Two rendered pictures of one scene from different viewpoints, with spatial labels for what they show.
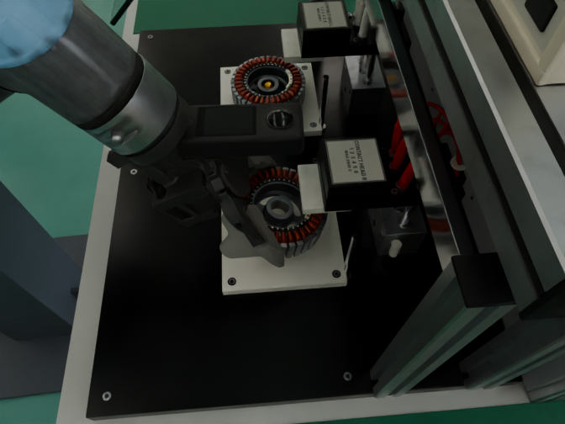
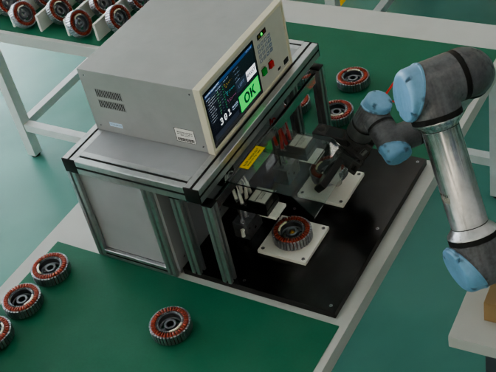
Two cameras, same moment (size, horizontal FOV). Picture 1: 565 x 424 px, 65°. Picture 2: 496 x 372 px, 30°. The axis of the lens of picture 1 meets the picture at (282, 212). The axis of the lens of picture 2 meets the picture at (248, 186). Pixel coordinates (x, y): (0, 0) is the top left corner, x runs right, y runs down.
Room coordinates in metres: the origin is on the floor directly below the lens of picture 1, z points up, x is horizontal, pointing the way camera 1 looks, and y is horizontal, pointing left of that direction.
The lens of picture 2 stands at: (1.96, 1.22, 2.56)
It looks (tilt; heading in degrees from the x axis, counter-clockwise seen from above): 40 degrees down; 222
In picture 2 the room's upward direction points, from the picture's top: 13 degrees counter-clockwise
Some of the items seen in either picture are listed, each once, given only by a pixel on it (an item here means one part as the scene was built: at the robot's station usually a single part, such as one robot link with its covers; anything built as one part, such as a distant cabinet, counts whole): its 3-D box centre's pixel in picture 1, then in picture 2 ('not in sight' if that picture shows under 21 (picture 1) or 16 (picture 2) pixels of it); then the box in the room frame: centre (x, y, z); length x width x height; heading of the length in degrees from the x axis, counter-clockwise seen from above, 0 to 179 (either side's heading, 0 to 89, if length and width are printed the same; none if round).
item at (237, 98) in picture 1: (268, 87); (291, 232); (0.52, 0.02, 0.80); 0.11 x 0.11 x 0.04
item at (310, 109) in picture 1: (268, 99); (293, 239); (0.52, 0.02, 0.78); 0.15 x 0.15 x 0.01; 4
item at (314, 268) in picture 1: (280, 234); (331, 184); (0.28, 0.00, 0.78); 0.15 x 0.15 x 0.01; 4
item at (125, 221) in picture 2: not in sight; (125, 221); (0.75, -0.36, 0.91); 0.28 x 0.03 x 0.32; 94
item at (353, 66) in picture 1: (361, 84); (247, 222); (0.53, -0.12, 0.80); 0.07 x 0.05 x 0.06; 4
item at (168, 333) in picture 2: not in sight; (170, 325); (0.92, -0.11, 0.77); 0.11 x 0.11 x 0.04
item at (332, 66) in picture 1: (284, 166); (308, 214); (0.40, 0.00, 0.76); 0.64 x 0.47 x 0.02; 4
